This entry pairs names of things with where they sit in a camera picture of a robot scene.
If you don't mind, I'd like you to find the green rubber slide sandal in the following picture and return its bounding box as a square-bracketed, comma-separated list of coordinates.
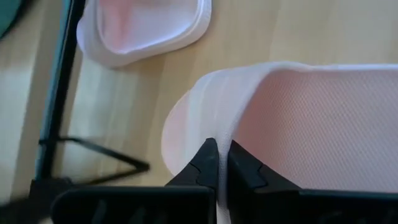
[0, 0, 24, 40]

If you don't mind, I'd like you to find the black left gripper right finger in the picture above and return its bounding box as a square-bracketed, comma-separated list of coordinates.
[228, 139, 301, 206]

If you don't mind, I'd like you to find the wooden shelf board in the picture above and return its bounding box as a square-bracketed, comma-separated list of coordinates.
[0, 0, 66, 206]

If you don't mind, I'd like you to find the pink rubber slide sandal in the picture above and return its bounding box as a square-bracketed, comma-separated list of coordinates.
[76, 0, 213, 68]
[160, 61, 398, 224]

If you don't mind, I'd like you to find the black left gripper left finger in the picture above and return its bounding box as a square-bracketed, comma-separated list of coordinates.
[166, 138, 220, 190]

